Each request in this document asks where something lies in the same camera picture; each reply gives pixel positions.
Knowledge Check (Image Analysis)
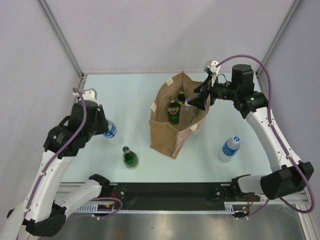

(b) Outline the green bottle red label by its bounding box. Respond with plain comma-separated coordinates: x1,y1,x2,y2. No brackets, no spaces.
167,96,180,125

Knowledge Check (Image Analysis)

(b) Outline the clear plastic bottle blue cap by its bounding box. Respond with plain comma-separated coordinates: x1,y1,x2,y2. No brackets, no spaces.
178,98,196,130

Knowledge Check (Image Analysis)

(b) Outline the green glass bottle gold cap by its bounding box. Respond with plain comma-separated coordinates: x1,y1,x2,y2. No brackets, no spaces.
176,88,186,106

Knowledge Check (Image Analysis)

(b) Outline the white cable duct rail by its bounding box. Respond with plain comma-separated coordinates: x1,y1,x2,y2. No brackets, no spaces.
74,202,249,215

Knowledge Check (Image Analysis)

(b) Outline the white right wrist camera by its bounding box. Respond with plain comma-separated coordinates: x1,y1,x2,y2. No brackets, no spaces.
203,60,220,78

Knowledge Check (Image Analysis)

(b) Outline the aluminium frame post left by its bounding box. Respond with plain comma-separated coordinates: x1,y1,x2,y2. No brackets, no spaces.
36,0,84,79

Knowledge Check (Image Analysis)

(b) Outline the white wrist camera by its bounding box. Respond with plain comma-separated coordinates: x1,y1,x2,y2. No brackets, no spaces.
72,88,98,103
203,60,220,78

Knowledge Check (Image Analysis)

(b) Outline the brown jute canvas bag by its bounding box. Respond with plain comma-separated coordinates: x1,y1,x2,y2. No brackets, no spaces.
149,71,210,159

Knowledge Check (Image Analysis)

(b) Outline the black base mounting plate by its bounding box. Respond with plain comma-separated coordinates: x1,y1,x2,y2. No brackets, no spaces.
98,182,260,210

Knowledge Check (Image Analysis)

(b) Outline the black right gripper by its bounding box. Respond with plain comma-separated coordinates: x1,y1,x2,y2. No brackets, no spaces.
188,74,240,111

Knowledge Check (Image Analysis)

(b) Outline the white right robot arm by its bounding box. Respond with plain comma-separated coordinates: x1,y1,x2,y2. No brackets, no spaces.
191,72,314,201

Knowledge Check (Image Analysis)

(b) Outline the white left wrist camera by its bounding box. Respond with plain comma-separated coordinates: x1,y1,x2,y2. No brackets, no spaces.
72,88,98,103

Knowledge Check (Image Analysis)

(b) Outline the green perrier bottle front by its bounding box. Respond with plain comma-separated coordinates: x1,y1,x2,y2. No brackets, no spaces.
122,146,139,169

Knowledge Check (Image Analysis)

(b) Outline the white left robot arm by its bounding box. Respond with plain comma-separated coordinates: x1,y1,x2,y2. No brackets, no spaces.
0,100,111,240

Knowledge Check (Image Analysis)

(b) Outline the blue label water bottle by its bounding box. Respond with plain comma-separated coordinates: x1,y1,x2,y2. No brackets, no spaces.
218,136,241,163
103,119,117,139

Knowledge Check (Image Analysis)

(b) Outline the aluminium frame post right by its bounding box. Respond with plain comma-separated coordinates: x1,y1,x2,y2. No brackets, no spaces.
261,0,304,67

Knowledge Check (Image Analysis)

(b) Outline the aluminium frame post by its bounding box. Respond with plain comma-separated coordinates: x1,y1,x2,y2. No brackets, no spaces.
36,0,84,79
261,0,304,67

